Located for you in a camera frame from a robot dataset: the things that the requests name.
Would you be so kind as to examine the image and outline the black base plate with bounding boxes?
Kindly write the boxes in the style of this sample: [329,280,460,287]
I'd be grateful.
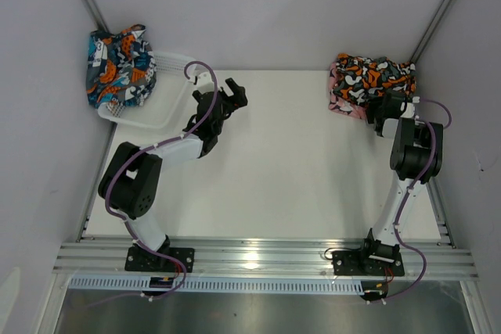
[124,246,196,273]
[332,250,405,277]

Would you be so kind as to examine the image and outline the white slotted cable duct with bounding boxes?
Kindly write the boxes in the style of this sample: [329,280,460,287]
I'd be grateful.
[68,275,364,296]

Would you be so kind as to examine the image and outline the white plastic basket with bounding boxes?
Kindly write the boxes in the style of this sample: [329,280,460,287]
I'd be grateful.
[97,51,194,130]

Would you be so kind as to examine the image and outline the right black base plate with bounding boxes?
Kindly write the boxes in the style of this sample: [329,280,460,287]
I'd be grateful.
[332,250,405,277]

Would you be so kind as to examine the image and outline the blue orange patterned shorts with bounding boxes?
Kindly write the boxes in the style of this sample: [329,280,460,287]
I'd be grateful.
[85,24,157,109]

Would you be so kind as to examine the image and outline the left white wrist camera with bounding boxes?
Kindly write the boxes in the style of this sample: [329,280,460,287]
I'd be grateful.
[189,72,214,87]

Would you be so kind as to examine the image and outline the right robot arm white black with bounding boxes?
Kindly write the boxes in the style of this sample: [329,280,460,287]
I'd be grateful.
[357,89,448,275]

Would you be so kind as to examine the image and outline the right aluminium frame post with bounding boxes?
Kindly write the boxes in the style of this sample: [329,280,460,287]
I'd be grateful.
[409,0,456,64]

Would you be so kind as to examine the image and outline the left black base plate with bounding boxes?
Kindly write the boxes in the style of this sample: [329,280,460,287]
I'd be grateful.
[124,246,196,273]

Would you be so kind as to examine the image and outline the aluminium mounting rail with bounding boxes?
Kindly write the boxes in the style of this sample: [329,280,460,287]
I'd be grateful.
[52,237,479,281]

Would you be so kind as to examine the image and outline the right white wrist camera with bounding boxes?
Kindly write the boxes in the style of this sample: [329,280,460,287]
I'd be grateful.
[400,95,420,118]

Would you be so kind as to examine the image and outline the pink shark print shorts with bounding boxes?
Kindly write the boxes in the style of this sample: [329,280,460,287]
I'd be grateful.
[328,63,366,120]

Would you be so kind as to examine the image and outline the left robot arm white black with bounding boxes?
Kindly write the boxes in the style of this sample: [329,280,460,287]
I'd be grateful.
[98,78,248,271]

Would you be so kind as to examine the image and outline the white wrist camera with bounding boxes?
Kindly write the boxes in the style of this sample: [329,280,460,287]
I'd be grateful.
[400,95,420,118]
[189,72,214,87]

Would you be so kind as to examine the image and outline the orange camouflage shorts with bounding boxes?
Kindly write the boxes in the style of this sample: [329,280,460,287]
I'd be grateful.
[333,53,417,110]

